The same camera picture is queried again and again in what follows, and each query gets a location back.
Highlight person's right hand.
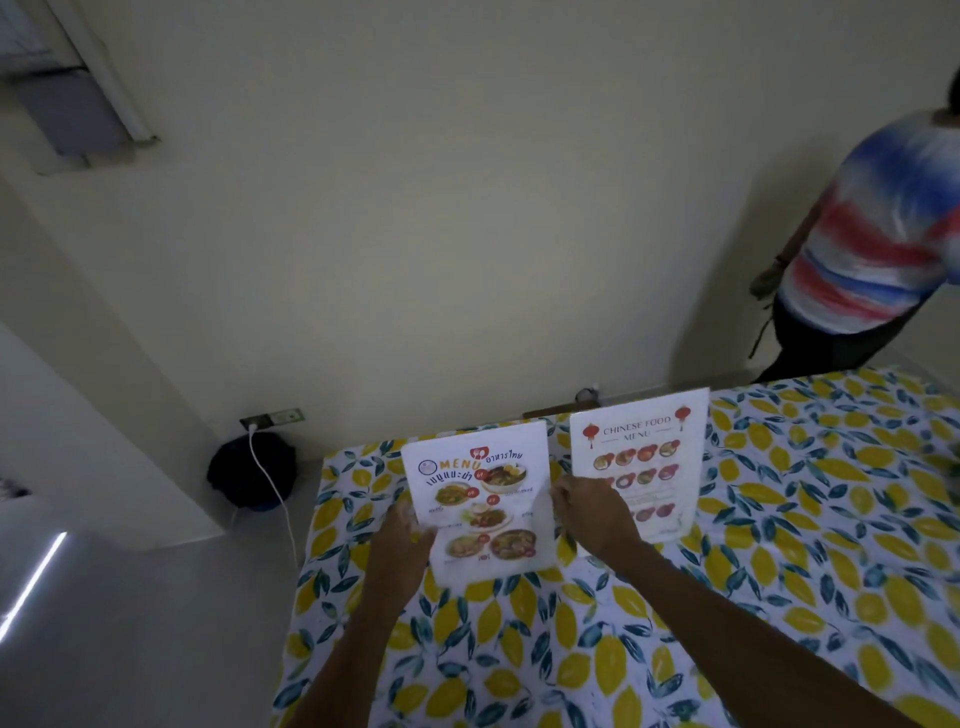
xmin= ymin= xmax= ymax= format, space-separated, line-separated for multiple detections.
xmin=549 ymin=474 xmax=644 ymax=565

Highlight black bag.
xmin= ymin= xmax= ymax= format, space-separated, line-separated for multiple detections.
xmin=207 ymin=431 xmax=298 ymax=513

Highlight white window frame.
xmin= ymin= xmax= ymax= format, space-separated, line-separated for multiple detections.
xmin=0 ymin=0 xmax=161 ymax=178

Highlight person's left forearm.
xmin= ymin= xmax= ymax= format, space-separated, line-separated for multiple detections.
xmin=288 ymin=592 xmax=421 ymax=728

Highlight white charging cable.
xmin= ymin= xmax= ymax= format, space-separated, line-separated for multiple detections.
xmin=246 ymin=423 xmax=300 ymax=571

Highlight lemon print tablecloth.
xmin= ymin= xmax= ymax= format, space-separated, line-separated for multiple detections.
xmin=271 ymin=367 xmax=960 ymax=728

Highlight acrylic menu stand orange heading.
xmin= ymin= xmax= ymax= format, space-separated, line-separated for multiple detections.
xmin=400 ymin=420 xmax=561 ymax=591

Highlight acrylic menu stand red lanterns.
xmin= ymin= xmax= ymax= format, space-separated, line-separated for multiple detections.
xmin=568 ymin=387 xmax=712 ymax=546

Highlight wall power socket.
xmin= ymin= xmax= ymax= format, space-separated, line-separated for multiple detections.
xmin=240 ymin=407 xmax=306 ymax=431

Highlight person's right forearm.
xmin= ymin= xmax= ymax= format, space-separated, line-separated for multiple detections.
xmin=581 ymin=535 xmax=905 ymax=728

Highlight person's left hand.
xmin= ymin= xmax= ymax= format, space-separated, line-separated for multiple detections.
xmin=366 ymin=501 xmax=440 ymax=603

